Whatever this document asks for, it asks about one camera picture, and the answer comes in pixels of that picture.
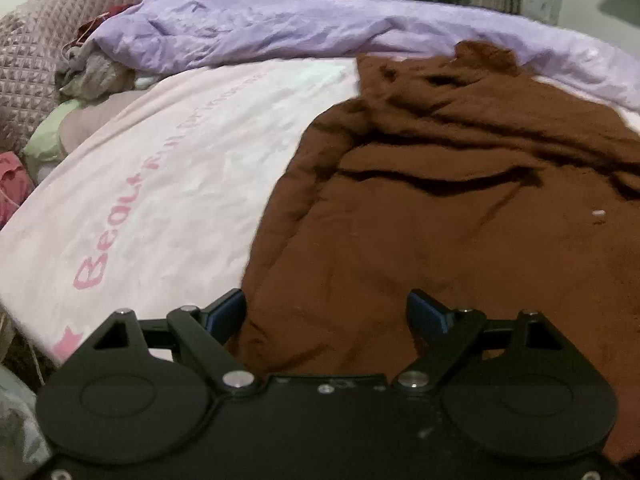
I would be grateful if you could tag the green pillow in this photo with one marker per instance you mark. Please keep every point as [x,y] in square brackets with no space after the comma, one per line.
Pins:
[47,135]

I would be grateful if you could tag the pink cloth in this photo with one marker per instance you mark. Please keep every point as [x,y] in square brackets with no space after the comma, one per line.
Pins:
[12,185]

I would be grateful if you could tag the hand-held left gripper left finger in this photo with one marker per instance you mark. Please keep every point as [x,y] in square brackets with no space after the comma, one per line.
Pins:
[229,311]

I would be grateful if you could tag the brown garment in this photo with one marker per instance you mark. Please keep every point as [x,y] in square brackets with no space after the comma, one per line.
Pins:
[450,200]

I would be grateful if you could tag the mauve pillow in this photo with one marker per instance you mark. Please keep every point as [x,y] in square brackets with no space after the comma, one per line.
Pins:
[100,112]

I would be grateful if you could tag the mauve quilted headboard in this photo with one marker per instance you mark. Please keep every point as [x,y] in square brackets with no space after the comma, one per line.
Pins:
[40,35]

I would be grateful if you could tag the grey clothes pile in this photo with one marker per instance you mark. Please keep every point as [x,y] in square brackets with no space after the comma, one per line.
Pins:
[95,77]

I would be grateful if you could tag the pink printed bed sheet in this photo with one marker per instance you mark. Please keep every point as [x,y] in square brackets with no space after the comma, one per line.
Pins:
[175,185]

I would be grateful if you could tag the red cloth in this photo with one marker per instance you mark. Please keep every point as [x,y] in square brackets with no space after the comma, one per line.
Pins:
[107,12]

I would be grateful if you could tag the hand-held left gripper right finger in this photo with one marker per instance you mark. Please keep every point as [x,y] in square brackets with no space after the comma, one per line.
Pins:
[425,311]

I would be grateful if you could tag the purple quilt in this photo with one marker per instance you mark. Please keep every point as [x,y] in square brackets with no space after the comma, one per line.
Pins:
[300,30]

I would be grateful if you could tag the grey-green cloth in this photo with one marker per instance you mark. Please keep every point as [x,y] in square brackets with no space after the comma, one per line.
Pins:
[17,420]

